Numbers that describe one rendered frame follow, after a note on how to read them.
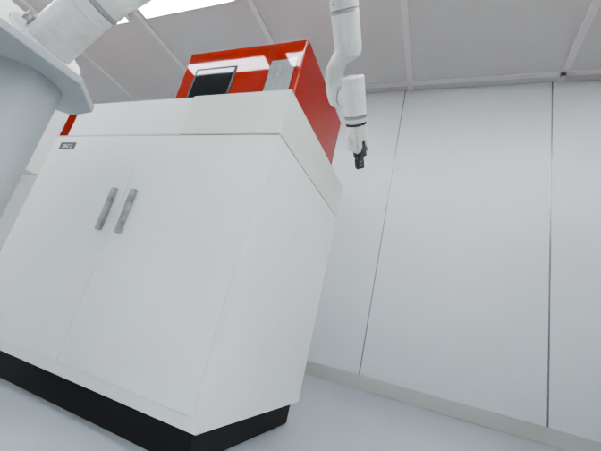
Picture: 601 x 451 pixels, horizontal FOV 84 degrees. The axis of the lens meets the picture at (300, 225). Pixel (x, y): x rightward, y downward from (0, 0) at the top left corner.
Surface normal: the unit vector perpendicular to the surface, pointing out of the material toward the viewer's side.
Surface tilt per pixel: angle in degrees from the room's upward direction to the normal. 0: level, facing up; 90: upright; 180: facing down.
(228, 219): 90
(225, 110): 90
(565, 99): 90
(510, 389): 90
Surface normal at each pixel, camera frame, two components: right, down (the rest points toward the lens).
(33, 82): 0.84, 0.04
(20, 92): 0.69, -0.05
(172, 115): -0.34, -0.34
